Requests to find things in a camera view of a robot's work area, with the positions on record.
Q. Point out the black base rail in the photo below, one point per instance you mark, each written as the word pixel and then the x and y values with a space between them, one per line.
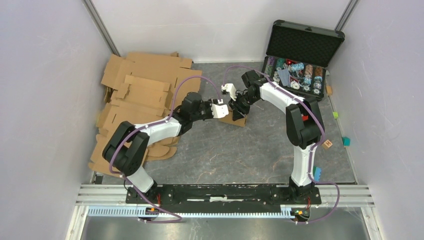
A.
pixel 231 198

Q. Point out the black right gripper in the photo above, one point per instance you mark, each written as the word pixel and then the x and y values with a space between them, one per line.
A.
pixel 238 111

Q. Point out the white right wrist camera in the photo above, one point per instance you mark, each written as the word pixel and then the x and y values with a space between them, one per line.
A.
pixel 229 89

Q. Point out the small orange wooden block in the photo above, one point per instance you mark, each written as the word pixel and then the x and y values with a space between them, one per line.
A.
pixel 329 90

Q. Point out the wooden letter cube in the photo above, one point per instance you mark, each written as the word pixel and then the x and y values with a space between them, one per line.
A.
pixel 327 144

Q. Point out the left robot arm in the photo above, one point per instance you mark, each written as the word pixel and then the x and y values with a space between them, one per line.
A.
pixel 127 146

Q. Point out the green cube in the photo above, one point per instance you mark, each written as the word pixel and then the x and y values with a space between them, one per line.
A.
pixel 335 114

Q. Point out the teal cube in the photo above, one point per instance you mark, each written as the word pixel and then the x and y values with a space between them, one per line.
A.
pixel 346 141

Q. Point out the stack of flat cardboard boxes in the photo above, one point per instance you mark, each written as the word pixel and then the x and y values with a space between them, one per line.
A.
pixel 140 88

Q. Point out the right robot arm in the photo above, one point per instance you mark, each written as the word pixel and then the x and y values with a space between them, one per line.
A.
pixel 304 124

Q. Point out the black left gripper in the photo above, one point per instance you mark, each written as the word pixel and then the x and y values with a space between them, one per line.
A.
pixel 208 103

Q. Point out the blue block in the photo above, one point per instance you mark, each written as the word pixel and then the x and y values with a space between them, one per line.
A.
pixel 317 171

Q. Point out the black poker chip case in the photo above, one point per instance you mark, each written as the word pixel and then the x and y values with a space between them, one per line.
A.
pixel 297 56

